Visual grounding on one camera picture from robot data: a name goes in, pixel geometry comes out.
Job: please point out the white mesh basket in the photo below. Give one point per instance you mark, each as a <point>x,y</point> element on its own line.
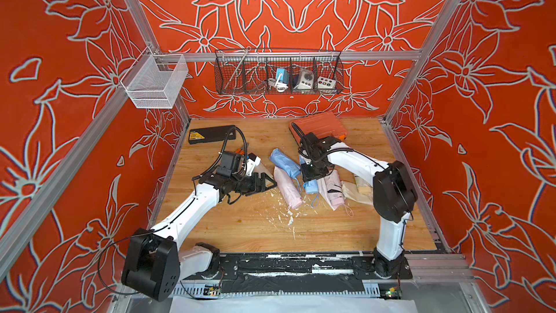
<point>150,88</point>

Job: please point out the pink sleeved umbrella short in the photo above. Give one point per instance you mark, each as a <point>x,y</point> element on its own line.
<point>335,193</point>

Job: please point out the red plastic tool case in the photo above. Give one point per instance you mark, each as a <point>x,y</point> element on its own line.
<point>321,125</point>

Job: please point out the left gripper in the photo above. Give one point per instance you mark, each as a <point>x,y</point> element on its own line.
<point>254,189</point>

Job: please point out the pink sleeved umbrella long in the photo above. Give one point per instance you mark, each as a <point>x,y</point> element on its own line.
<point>289,192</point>

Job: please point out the black wire wall basket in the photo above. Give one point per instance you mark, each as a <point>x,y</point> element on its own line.
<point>254,72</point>

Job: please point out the light blue sleeved umbrella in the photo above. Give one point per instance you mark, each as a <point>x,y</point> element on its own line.
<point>282,161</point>

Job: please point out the black yellow tool box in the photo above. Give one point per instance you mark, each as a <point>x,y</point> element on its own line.
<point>211,134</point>

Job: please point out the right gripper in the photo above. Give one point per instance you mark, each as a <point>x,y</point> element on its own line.
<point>305,175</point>

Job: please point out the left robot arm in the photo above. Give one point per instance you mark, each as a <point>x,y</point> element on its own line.
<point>154,264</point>

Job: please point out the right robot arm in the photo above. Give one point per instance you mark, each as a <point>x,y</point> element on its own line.
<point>394,194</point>

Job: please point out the cream sleeve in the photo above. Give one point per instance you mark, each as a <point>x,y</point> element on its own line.
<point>351,191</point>

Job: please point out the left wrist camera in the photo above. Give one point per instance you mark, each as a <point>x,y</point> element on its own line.
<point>252,162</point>

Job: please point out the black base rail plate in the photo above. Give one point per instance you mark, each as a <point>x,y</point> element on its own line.
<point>296,274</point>

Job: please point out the cream sleeved umbrella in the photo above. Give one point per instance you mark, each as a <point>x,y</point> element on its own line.
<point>259,168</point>

